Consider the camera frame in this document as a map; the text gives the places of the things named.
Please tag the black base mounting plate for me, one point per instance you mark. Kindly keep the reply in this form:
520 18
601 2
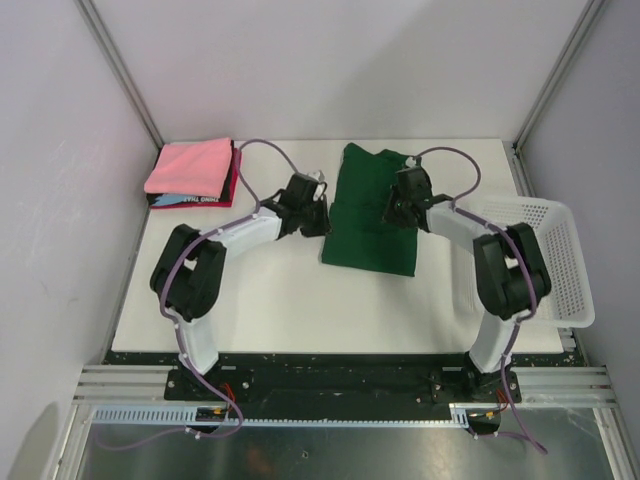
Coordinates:
439 377

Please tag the green t shirt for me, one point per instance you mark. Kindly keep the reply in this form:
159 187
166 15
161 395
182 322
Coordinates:
359 238

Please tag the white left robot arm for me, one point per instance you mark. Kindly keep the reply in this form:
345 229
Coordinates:
188 275

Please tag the white perforated plastic basket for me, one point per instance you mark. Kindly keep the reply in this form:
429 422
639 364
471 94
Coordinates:
570 303

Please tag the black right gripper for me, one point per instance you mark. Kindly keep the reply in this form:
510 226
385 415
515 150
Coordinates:
389 216

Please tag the right aluminium frame post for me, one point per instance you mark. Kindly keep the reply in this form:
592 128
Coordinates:
576 41

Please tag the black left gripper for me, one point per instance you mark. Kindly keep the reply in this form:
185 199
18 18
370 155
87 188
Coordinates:
323 227

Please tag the red folded t shirt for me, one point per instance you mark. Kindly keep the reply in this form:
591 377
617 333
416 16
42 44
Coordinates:
176 201

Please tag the aluminium frame post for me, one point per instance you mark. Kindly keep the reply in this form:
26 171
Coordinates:
117 64
576 41

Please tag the left aluminium frame post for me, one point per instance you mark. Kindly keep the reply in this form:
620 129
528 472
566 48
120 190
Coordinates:
117 64

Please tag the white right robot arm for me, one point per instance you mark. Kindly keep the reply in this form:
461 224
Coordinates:
510 272

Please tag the black printed folded t shirt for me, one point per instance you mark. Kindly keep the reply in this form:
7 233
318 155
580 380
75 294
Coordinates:
189 175

